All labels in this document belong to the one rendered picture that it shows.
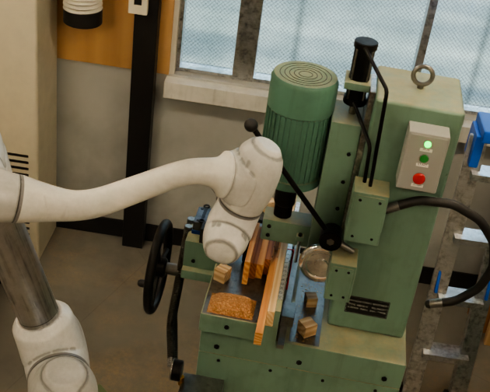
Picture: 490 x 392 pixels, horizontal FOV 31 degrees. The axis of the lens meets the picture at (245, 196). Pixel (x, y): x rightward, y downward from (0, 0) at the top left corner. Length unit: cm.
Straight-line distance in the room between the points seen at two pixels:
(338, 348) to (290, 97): 73
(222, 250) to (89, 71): 203
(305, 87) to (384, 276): 58
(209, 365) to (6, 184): 101
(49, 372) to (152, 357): 149
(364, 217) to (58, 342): 81
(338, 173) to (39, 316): 84
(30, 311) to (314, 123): 84
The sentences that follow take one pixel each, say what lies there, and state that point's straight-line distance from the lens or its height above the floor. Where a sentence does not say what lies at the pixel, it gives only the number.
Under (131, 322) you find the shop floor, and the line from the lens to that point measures 370.
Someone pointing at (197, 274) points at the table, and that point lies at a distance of 255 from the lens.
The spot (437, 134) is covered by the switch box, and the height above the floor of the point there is 148.
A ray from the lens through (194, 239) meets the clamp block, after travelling 253.
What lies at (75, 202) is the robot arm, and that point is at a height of 141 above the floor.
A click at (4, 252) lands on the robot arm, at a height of 120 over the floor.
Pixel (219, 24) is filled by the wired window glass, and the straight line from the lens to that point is 369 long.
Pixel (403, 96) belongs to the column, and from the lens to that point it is 221.
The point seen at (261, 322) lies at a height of 94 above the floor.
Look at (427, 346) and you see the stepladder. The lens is 341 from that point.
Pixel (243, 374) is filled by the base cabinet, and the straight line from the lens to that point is 257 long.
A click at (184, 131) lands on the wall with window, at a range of 383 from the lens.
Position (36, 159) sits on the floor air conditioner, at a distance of 372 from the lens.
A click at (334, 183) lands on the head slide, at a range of 233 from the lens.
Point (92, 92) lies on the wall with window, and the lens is 384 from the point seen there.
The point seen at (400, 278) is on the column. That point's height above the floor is 101.
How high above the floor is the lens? 242
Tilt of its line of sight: 32 degrees down
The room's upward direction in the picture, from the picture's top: 8 degrees clockwise
